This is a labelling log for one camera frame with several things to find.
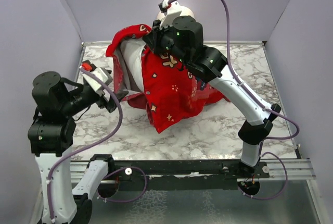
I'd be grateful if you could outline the red printed pillowcase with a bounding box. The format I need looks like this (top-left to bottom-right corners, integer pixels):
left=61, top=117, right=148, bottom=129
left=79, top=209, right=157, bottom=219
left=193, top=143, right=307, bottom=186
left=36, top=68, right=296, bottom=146
left=105, top=24, right=226, bottom=133

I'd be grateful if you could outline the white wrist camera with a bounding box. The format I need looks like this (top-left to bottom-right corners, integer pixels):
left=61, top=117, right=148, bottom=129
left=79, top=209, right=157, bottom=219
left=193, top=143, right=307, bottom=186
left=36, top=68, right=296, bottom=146
left=159, top=0, right=182, bottom=30
left=81, top=60, right=113, bottom=96

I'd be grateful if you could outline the purple cable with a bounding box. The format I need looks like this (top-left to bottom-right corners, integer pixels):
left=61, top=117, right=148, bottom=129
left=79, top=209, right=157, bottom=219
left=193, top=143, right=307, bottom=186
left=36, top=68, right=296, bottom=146
left=45, top=67, right=148, bottom=224
left=169, top=0, right=300, bottom=201

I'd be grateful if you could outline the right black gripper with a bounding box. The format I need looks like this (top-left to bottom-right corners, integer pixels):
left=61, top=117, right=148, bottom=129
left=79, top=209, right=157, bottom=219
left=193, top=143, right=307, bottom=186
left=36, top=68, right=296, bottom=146
left=145, top=17, right=190, bottom=66

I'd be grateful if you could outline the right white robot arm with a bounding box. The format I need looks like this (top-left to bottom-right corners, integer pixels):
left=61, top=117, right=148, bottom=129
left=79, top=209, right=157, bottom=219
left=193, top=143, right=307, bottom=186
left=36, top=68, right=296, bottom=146
left=143, top=16, right=281, bottom=178

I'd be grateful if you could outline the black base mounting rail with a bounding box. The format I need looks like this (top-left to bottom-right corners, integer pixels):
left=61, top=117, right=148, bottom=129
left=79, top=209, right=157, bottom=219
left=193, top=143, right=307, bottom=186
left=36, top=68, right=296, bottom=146
left=85, top=152, right=270, bottom=192

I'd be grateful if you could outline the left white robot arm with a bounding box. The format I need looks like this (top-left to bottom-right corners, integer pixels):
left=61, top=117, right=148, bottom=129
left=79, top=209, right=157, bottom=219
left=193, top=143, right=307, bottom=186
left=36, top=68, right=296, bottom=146
left=28, top=68, right=126, bottom=223

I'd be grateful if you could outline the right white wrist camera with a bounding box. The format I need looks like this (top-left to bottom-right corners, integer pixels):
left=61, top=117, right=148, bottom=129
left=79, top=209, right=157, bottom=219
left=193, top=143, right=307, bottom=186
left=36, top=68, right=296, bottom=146
left=159, top=0, right=182, bottom=30

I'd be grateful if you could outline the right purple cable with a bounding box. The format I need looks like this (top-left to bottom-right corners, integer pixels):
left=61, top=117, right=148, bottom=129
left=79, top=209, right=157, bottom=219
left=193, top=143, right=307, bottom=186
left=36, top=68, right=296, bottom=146
left=169, top=0, right=300, bottom=201

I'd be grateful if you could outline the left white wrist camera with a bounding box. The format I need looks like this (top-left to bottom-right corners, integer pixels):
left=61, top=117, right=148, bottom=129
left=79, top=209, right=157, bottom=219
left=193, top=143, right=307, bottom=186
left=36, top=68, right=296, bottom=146
left=81, top=60, right=113, bottom=96

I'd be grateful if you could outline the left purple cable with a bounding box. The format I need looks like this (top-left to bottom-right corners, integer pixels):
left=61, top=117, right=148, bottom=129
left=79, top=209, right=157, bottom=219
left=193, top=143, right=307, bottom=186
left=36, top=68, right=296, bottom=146
left=45, top=67, right=148, bottom=224

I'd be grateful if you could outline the white cylindrical drawer cabinet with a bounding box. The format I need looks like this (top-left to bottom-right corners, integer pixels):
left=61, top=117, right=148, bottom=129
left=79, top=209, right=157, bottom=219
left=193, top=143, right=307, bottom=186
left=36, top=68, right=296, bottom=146
left=156, top=5, right=195, bottom=25

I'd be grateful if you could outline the white pillow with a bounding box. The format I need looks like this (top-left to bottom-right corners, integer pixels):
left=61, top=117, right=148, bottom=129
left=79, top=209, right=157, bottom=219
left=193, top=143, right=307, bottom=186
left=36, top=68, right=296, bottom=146
left=117, top=38, right=145, bottom=92

